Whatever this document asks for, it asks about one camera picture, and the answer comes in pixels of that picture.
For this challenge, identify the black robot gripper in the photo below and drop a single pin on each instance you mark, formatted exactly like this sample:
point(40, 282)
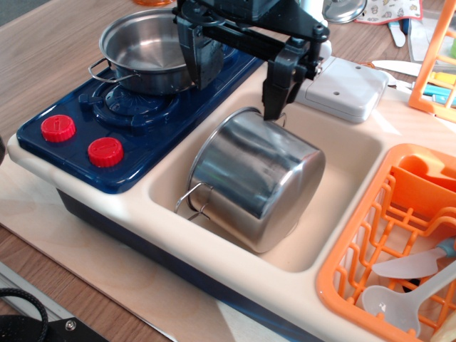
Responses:
point(293, 41)

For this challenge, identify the tall steel pot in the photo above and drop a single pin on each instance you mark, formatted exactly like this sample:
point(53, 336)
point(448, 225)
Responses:
point(254, 179)

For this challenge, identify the steel pot lid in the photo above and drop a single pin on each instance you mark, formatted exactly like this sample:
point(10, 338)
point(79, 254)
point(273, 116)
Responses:
point(343, 11)

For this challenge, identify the cream toy sink unit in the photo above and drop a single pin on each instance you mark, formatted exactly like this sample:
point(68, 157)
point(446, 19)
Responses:
point(289, 284)

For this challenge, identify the white toy faucet base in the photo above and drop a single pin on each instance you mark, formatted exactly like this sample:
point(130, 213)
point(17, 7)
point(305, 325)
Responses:
point(342, 88)

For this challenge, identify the shallow steel pan on stove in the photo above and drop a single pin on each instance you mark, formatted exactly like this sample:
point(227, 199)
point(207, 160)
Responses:
point(142, 53)

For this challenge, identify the patterned cloth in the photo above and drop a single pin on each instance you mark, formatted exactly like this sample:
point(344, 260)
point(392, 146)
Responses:
point(379, 12)

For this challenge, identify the white plastic knife on table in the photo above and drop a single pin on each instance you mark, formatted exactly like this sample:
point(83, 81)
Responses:
point(404, 67)

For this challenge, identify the right red stove knob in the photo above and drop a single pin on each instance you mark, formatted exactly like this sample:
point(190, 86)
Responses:
point(105, 152)

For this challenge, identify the red stove knob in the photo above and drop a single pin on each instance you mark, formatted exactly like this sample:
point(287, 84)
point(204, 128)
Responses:
point(58, 128)
point(105, 152)

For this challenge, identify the blue toy stove top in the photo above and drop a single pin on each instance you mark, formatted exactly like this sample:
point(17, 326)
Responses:
point(148, 127)

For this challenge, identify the orange plastic rack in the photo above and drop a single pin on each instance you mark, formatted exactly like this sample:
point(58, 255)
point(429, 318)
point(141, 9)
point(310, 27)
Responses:
point(445, 110)

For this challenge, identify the left red stove knob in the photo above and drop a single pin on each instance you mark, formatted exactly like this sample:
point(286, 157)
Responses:
point(58, 128)

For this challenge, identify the orange utensil cup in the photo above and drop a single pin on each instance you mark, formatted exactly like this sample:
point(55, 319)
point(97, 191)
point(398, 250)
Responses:
point(424, 184)

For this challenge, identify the orange dish drying basket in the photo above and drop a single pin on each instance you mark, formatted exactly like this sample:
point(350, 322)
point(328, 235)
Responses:
point(379, 231)

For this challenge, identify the white plastic spoon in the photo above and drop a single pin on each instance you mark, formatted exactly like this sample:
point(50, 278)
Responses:
point(401, 309)

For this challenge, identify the white utensil blue handle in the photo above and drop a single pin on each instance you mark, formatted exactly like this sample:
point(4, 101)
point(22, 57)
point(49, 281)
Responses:
point(397, 33)

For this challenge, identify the white knife blue handle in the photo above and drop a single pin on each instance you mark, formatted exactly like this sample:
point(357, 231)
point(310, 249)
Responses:
point(417, 265)

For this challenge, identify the black bracket with screw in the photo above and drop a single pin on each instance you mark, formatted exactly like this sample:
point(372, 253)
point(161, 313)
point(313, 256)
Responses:
point(72, 329)

